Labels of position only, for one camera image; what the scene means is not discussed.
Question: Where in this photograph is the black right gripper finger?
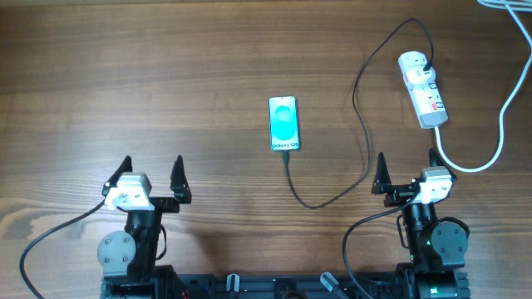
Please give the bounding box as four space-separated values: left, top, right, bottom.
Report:
371 152 392 194
429 148 457 181

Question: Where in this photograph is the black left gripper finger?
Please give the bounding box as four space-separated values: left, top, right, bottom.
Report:
101 155 133 196
170 154 192 203

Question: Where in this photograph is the black charger cable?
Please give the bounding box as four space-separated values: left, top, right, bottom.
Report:
282 17 436 210

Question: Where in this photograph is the blue screen Galaxy smartphone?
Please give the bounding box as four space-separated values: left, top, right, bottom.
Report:
268 96 300 151

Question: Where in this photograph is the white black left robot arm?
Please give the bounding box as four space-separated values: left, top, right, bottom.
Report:
97 155 192 299

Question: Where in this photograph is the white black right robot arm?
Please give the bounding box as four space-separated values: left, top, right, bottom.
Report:
372 149 471 299

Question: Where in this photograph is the white charger plug adapter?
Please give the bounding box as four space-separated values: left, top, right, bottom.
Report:
403 66 436 90

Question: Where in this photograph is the white power strip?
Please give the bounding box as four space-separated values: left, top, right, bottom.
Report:
398 51 448 129

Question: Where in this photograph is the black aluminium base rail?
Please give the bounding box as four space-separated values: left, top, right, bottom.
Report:
100 272 471 299

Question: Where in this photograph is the white power strip cable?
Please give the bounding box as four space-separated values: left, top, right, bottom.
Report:
433 0 532 174

